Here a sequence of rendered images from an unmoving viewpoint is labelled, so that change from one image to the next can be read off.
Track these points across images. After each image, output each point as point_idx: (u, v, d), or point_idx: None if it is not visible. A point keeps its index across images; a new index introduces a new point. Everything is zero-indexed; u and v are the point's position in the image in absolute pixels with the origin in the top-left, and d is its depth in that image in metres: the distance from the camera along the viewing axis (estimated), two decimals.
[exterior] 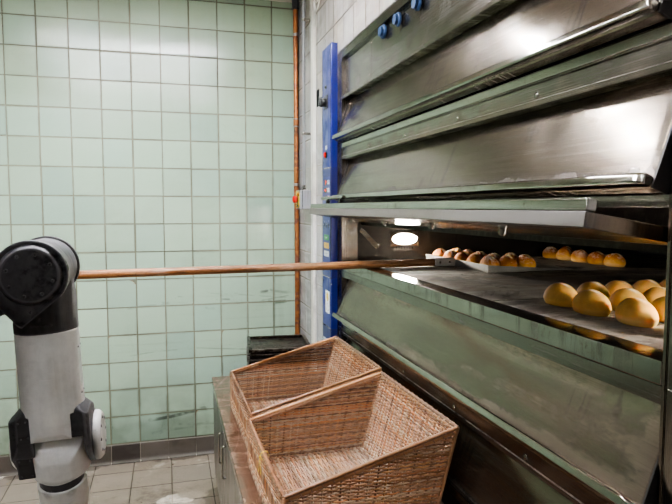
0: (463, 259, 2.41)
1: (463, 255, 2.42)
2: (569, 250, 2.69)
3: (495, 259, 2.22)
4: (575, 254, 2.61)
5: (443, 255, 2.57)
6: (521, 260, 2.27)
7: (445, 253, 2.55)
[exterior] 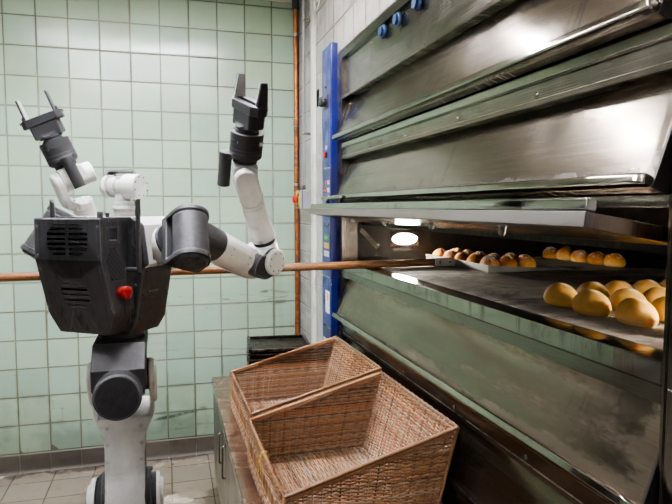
0: (463, 259, 2.41)
1: (463, 255, 2.42)
2: (569, 250, 2.69)
3: (495, 259, 2.22)
4: (575, 254, 2.61)
5: (443, 255, 2.57)
6: (521, 260, 2.27)
7: (445, 253, 2.55)
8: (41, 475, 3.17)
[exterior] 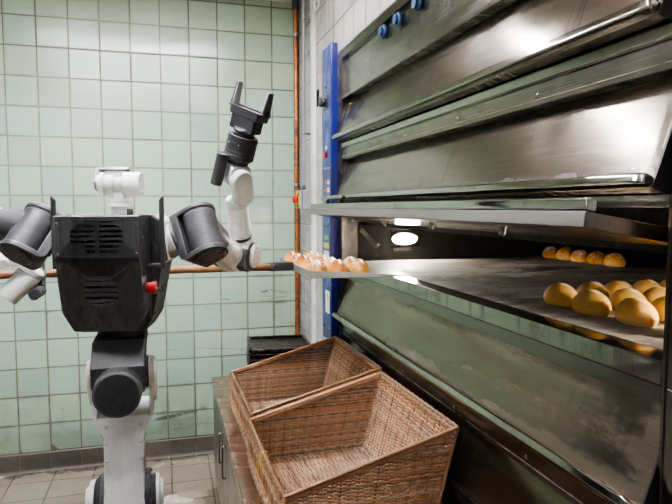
0: (301, 263, 2.24)
1: (301, 259, 2.25)
2: (569, 250, 2.69)
3: (321, 264, 2.05)
4: (575, 254, 2.61)
5: (290, 259, 2.40)
6: (353, 265, 2.10)
7: (291, 257, 2.38)
8: (41, 475, 3.17)
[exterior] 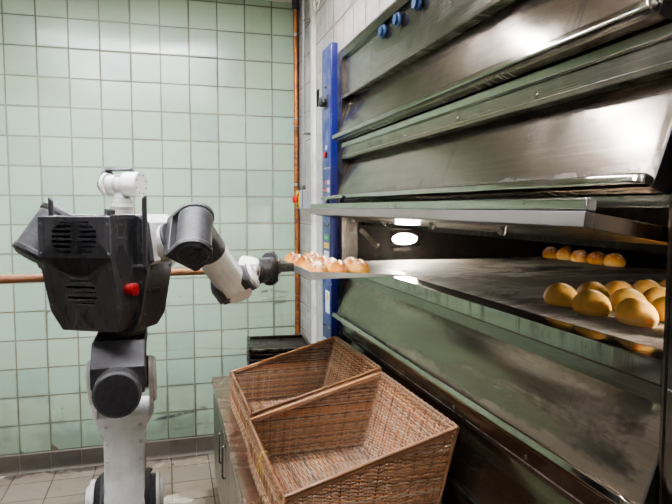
0: (301, 264, 2.24)
1: (302, 260, 2.25)
2: (569, 250, 2.69)
3: (321, 265, 2.05)
4: (575, 254, 2.61)
5: None
6: (354, 265, 2.10)
7: (291, 257, 2.38)
8: (41, 475, 3.17)
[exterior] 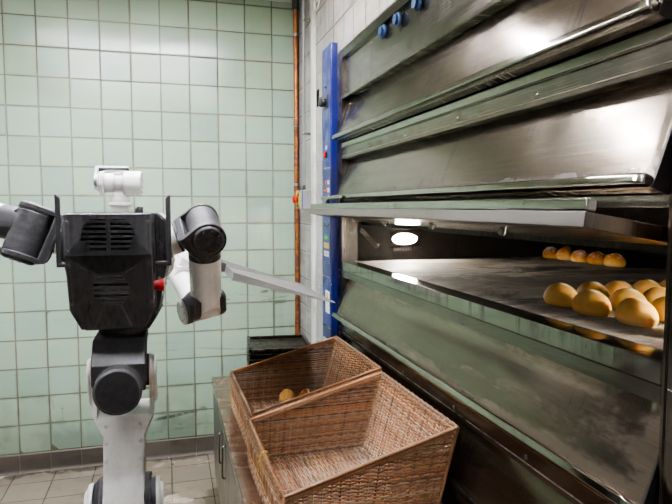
0: None
1: None
2: (569, 250, 2.69)
3: None
4: (575, 254, 2.61)
5: None
6: None
7: None
8: (41, 475, 3.17)
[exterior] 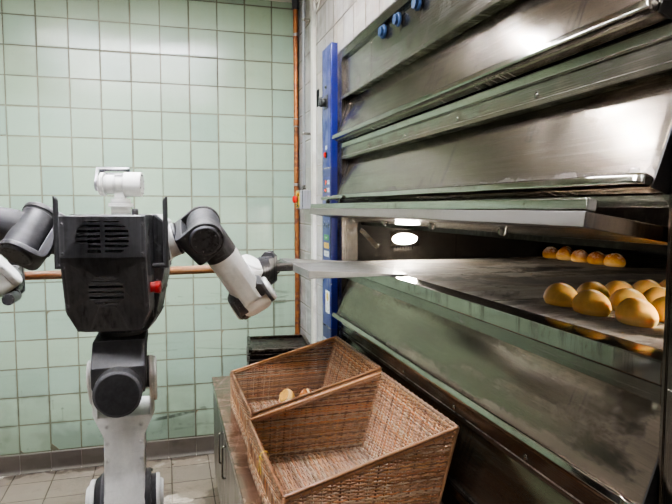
0: None
1: None
2: (569, 250, 2.69)
3: None
4: (575, 254, 2.61)
5: None
6: None
7: None
8: (41, 475, 3.17)
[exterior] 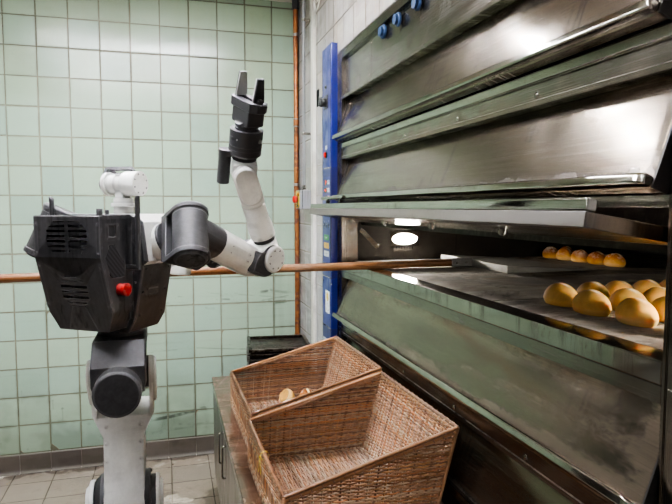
0: None
1: None
2: (569, 250, 2.69)
3: None
4: (575, 254, 2.61)
5: None
6: None
7: None
8: (41, 475, 3.17)
